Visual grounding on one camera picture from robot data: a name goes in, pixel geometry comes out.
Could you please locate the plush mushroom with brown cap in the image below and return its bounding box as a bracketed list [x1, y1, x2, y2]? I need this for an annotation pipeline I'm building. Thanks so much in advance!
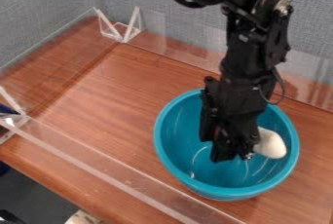
[249, 128, 288, 160]

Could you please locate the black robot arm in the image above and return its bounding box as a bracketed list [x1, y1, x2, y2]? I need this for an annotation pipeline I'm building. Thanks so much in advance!
[174, 0, 295, 163]

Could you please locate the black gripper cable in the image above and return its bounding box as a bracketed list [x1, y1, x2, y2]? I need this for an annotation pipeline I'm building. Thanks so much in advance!
[259, 68, 288, 106]

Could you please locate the clear acrylic barrier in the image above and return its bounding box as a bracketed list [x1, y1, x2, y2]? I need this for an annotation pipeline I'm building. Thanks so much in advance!
[93, 6, 333, 114]
[0, 7, 100, 76]
[0, 115, 247, 224]

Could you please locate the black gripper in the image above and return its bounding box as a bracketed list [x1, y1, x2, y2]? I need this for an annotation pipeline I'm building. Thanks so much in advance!
[199, 75, 279, 164]

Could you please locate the clear acrylic left bracket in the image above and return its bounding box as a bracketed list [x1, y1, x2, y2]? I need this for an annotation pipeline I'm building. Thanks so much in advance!
[0, 86, 29, 145]

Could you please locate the clear acrylic front barrier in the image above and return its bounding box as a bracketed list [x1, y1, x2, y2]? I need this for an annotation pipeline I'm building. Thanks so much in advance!
[0, 115, 247, 224]

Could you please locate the clear acrylic left barrier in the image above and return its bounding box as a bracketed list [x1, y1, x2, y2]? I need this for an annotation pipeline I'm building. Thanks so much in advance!
[0, 7, 100, 76]

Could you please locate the clear acrylic back barrier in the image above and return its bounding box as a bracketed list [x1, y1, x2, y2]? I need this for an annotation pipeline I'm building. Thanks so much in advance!
[93, 6, 333, 114]

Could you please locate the blue plastic bowl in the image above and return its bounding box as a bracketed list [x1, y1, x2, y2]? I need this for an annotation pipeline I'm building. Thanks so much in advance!
[154, 90, 302, 202]

